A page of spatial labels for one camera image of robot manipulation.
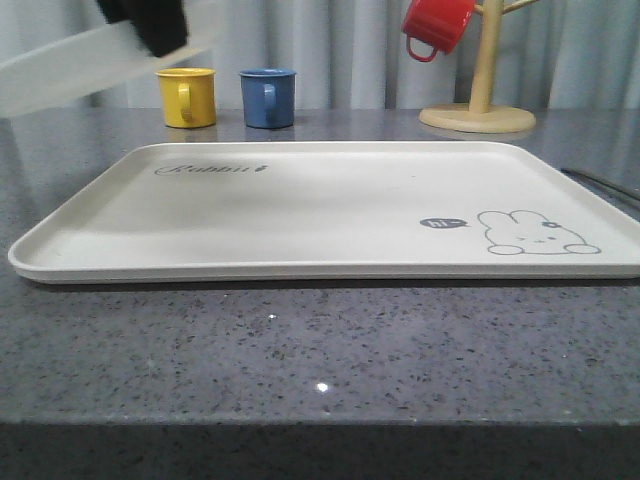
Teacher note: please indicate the beige rabbit serving tray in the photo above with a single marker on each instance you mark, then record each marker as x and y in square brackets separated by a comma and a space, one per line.
[329, 210]

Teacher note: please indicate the wooden mug tree stand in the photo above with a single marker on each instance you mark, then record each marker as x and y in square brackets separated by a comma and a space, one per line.
[479, 115]

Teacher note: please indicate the white round plate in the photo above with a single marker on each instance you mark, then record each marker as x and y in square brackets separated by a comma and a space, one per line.
[95, 60]

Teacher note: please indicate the grey pleated curtain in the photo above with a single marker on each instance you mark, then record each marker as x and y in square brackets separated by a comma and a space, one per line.
[352, 54]

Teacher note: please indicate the silver metal chopstick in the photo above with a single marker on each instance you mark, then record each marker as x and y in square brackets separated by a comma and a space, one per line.
[594, 179]

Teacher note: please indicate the blue enamel mug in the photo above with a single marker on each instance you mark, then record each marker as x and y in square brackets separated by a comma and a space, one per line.
[268, 96]

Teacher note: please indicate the yellow enamel mug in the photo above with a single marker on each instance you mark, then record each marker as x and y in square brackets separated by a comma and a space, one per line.
[188, 97]

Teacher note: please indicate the red enamel mug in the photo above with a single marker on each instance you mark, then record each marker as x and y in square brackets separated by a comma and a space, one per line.
[437, 23]

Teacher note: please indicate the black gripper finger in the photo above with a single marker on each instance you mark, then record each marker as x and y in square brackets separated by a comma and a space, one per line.
[160, 24]

